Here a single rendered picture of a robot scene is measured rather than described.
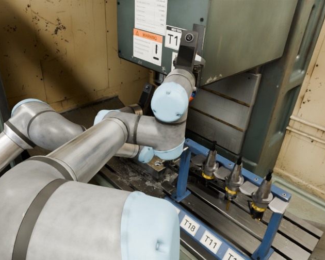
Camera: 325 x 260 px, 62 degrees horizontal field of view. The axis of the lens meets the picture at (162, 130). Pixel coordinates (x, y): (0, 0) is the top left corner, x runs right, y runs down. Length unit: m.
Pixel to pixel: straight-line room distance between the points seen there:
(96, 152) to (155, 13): 0.64
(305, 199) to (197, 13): 1.56
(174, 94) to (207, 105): 1.20
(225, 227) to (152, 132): 0.77
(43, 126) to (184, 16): 0.54
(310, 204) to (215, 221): 0.94
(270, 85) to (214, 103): 0.35
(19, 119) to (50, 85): 1.20
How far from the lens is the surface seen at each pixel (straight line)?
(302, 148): 2.01
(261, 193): 0.98
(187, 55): 0.73
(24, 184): 0.32
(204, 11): 0.87
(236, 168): 0.99
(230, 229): 1.30
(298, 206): 2.04
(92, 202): 0.28
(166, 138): 0.62
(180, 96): 0.56
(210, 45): 0.90
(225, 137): 1.75
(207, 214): 1.32
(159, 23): 1.00
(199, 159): 1.10
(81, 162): 0.44
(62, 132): 0.85
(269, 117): 1.60
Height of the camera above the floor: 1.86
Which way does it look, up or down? 31 degrees down
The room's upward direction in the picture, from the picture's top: 4 degrees clockwise
